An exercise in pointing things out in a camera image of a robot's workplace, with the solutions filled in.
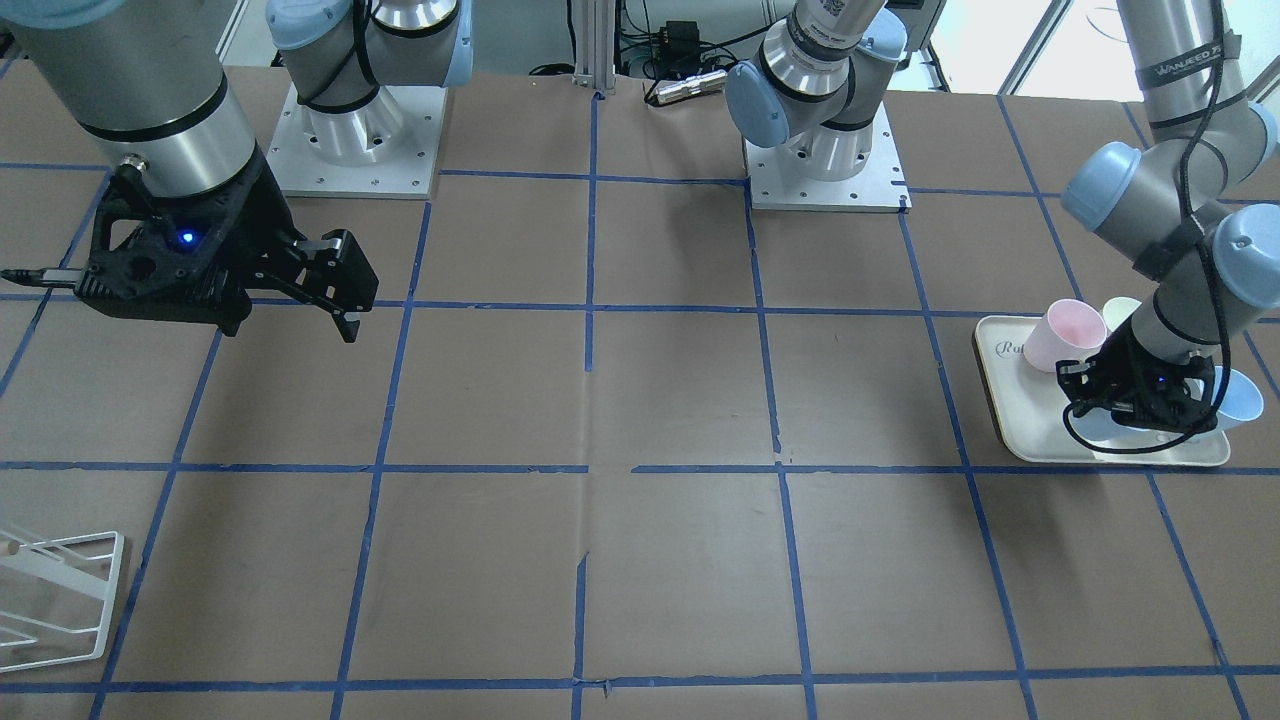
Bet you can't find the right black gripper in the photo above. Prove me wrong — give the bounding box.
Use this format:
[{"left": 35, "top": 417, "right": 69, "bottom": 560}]
[{"left": 76, "top": 150, "right": 379, "bottom": 343}]

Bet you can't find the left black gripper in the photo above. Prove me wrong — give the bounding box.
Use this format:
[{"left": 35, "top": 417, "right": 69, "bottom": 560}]
[{"left": 1059, "top": 334, "right": 1219, "bottom": 433}]

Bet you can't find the light blue plastic cup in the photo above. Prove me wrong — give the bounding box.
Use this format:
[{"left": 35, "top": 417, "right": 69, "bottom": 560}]
[{"left": 1068, "top": 370, "right": 1265, "bottom": 446}]

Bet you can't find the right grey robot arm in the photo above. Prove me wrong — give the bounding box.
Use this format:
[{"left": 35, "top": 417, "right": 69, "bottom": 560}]
[{"left": 3, "top": 1, "right": 379, "bottom": 343}]

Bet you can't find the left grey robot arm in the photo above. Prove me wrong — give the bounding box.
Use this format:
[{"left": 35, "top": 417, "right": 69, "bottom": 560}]
[{"left": 1056, "top": 1, "right": 1277, "bottom": 436}]

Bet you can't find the light green plastic cup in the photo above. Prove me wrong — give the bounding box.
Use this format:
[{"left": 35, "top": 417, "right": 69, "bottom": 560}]
[{"left": 1100, "top": 296, "right": 1142, "bottom": 333}]

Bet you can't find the pink plastic cup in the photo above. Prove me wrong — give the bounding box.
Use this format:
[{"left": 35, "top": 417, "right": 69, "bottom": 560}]
[{"left": 1021, "top": 299, "right": 1108, "bottom": 373}]

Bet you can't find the cream serving tray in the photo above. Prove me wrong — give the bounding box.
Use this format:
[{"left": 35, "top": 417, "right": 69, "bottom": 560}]
[{"left": 974, "top": 315, "right": 1231, "bottom": 468}]

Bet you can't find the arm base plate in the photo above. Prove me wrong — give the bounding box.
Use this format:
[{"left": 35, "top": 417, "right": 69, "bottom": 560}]
[
  {"left": 742, "top": 105, "right": 913, "bottom": 213},
  {"left": 265, "top": 86, "right": 449, "bottom": 200}
]

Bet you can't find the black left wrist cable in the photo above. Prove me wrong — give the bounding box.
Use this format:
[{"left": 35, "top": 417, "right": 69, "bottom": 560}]
[{"left": 1062, "top": 0, "right": 1242, "bottom": 456}]

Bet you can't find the aluminium frame post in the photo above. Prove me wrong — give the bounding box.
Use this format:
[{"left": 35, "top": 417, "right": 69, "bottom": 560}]
[{"left": 570, "top": 0, "right": 620, "bottom": 99}]

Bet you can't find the white wire cup rack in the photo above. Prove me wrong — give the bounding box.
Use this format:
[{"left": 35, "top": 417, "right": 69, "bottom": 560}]
[{"left": 1, "top": 521, "right": 125, "bottom": 674}]

